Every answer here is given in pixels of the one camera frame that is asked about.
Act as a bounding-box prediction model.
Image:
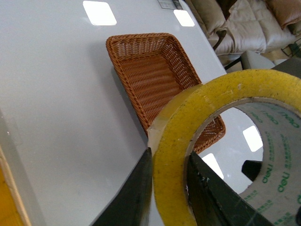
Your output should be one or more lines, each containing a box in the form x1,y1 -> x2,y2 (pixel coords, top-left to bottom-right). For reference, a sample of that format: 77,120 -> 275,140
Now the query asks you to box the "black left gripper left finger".
92,148 -> 152,226

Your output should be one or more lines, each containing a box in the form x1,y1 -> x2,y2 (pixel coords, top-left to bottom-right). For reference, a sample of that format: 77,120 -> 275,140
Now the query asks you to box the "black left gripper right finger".
187,152 -> 272,226

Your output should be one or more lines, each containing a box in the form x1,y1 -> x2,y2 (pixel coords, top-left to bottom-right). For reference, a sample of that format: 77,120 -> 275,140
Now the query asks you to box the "yellow clear tape roll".
148,70 -> 301,226

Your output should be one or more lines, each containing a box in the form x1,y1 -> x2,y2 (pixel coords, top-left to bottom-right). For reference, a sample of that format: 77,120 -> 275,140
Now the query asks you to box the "yellow woven basket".
0,151 -> 31,226

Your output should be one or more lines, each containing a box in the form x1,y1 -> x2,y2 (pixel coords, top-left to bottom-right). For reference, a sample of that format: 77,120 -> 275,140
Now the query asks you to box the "brown wicker basket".
105,32 -> 226,155

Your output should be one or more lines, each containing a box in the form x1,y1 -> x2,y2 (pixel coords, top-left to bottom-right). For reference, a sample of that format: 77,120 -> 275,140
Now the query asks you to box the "beige sofa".
186,0 -> 301,56

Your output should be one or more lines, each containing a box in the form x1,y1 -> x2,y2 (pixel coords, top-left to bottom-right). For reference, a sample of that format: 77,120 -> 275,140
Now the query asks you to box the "table label sticker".
158,0 -> 183,10

